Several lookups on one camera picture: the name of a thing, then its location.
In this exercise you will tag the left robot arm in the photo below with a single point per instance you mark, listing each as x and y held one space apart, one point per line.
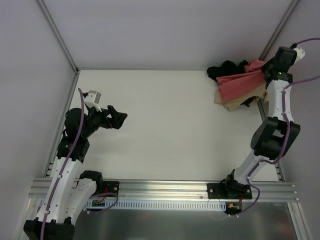
69 190

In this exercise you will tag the left aluminium frame post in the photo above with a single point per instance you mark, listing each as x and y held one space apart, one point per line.
55 31

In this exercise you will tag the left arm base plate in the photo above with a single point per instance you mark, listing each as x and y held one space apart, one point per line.
111 187

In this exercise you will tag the right aluminium frame post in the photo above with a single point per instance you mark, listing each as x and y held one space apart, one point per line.
279 28

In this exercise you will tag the pink t shirt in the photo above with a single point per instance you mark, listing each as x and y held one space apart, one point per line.
234 86

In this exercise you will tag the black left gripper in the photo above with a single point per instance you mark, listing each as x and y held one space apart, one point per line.
111 117

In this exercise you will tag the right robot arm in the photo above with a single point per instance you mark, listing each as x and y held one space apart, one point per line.
272 140

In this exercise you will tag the beige t shirt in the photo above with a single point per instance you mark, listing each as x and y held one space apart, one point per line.
259 93

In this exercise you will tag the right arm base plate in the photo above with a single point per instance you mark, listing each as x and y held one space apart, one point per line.
223 191

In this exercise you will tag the white slotted cable duct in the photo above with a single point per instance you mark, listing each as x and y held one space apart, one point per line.
170 205

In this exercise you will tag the aluminium front rail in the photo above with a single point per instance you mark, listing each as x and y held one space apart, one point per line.
166 190

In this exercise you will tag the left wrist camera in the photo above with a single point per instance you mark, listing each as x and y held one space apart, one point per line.
92 100

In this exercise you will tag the black t shirt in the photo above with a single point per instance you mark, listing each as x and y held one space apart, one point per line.
228 68

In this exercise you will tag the aluminium frame post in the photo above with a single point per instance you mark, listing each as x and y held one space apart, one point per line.
55 31
279 28

